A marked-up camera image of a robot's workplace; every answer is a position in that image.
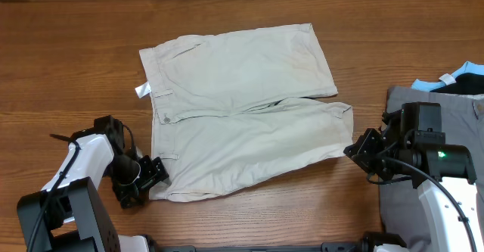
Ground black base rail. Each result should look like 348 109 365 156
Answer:
154 241 374 252

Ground grey shorts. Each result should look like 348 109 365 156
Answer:
377 85 484 252

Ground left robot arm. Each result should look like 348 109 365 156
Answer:
17 115 169 252

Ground beige shorts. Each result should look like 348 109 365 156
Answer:
139 23 354 202

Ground blue and black garment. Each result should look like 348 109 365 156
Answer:
411 61 483 95

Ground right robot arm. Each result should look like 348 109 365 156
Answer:
344 102 483 251

